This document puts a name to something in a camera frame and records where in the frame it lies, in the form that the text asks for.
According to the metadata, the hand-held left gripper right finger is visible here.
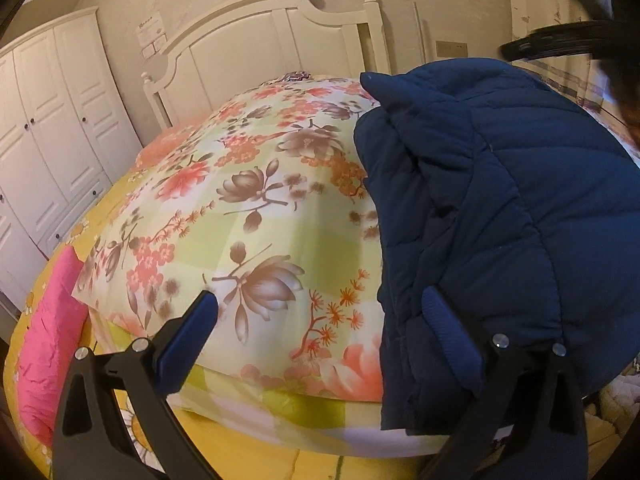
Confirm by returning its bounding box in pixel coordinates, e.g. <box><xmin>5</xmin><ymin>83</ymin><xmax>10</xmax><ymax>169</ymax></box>
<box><xmin>421</xmin><ymin>287</ymin><xmax>588</xmax><ymax>480</ymax></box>

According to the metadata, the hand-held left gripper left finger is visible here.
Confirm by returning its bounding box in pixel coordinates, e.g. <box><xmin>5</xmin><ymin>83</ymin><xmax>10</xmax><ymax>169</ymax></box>
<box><xmin>52</xmin><ymin>290</ymin><xmax>221</xmax><ymax>480</ymax></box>

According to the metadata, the blue puffer jacket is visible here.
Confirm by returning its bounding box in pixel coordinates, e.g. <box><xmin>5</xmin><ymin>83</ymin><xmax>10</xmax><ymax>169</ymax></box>
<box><xmin>352</xmin><ymin>57</ymin><xmax>640</xmax><ymax>436</ymax></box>

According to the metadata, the pink cloth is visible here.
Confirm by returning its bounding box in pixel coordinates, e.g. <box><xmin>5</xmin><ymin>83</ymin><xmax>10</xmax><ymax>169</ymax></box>
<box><xmin>17</xmin><ymin>247</ymin><xmax>91</xmax><ymax>448</ymax></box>

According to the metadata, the yellow bedsheet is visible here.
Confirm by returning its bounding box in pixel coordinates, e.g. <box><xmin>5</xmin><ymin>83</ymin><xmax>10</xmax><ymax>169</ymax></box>
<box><xmin>2</xmin><ymin>180</ymin><xmax>451</xmax><ymax>480</ymax></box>

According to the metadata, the floral quilt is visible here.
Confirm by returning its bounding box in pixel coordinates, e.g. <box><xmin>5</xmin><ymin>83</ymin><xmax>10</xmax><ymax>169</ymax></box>
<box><xmin>72</xmin><ymin>74</ymin><xmax>386</xmax><ymax>403</ymax></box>

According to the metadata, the beige fleece clothing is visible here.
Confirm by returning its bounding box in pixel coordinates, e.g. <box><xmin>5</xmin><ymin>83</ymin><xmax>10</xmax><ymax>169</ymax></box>
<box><xmin>582</xmin><ymin>350</ymin><xmax>640</xmax><ymax>443</ymax></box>

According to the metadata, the white wardrobe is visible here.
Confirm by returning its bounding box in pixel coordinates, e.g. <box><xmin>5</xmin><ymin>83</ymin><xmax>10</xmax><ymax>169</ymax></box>
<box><xmin>0</xmin><ymin>6</ymin><xmax>143</xmax><ymax>306</ymax></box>

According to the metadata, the white wooden headboard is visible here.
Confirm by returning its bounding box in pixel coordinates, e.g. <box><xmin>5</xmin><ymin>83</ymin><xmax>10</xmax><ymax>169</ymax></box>
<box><xmin>141</xmin><ymin>0</ymin><xmax>393</xmax><ymax>131</ymax></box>

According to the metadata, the white wall conduit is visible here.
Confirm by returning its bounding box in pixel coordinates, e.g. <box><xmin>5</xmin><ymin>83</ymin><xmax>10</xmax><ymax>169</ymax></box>
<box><xmin>412</xmin><ymin>1</ymin><xmax>432</xmax><ymax>63</ymax></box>

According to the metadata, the white wall notice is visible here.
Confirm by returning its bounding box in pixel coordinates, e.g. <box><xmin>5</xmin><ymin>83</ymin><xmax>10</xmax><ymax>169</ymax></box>
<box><xmin>136</xmin><ymin>10</ymin><xmax>168</xmax><ymax>61</ymax></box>

